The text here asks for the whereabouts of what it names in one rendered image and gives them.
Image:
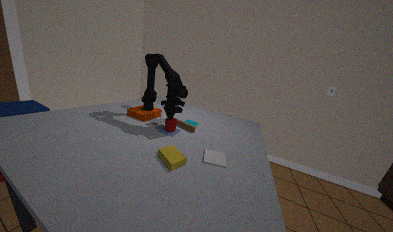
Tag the brown wooden plank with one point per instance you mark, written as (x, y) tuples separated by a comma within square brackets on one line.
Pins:
[(186, 126)]

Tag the yellow rectangular block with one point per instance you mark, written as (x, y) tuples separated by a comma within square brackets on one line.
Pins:
[(172, 157)]

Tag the red cup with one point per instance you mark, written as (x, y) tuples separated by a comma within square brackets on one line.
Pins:
[(170, 125)]

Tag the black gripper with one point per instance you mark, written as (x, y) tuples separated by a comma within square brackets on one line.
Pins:
[(170, 106)]

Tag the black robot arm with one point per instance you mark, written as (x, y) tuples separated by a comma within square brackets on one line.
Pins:
[(175, 86)]

